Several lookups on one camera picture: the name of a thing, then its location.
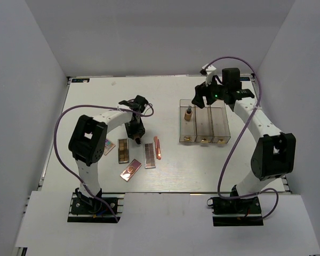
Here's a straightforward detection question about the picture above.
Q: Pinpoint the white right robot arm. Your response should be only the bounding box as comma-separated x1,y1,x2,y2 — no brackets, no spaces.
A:
192,68,296,213

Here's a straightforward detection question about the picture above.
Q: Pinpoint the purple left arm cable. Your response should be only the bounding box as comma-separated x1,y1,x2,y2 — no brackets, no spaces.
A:
54,103,155,223

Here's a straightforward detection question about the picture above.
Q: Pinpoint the clear acrylic organizer tray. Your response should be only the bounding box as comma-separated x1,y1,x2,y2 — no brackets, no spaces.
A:
179,99,231,145

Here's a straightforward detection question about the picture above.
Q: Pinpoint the colourful small eyeshadow palette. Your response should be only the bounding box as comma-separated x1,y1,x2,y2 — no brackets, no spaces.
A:
103,139,116,156

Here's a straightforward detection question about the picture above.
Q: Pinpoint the small foundation pump bottle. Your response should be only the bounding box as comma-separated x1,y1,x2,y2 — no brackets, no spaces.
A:
184,106,193,122

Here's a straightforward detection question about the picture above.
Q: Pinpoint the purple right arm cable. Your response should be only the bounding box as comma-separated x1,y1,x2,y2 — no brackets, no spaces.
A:
201,55,280,221

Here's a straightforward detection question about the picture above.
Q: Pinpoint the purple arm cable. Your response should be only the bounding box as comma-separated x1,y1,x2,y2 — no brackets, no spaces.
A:
54,103,155,223
201,55,280,221

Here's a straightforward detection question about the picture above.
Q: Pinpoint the beige foundation tube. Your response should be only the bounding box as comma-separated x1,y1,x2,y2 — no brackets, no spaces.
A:
135,138,141,145

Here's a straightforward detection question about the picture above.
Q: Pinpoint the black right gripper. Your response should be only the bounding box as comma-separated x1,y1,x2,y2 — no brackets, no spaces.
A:
191,75,228,109

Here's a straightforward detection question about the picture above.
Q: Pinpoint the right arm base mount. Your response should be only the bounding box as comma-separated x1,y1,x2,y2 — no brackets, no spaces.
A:
207,197,263,227

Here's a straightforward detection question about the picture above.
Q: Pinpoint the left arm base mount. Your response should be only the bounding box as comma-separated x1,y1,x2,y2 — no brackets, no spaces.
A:
67,188,125,223

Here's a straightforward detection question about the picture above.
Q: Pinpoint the tortoise brown eyeshadow palette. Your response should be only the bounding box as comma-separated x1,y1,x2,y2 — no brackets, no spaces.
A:
118,139,130,164

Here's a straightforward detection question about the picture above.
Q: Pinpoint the clear pink eyeshadow palette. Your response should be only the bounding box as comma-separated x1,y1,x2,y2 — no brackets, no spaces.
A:
143,143,156,169

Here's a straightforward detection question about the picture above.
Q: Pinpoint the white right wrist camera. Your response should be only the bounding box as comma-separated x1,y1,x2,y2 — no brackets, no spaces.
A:
200,64,217,86

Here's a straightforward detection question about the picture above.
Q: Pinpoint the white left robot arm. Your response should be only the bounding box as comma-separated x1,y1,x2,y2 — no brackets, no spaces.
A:
68,95,149,213

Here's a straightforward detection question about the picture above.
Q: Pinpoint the rose gold blush palette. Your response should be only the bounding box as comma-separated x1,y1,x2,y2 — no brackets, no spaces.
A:
120,159,142,182

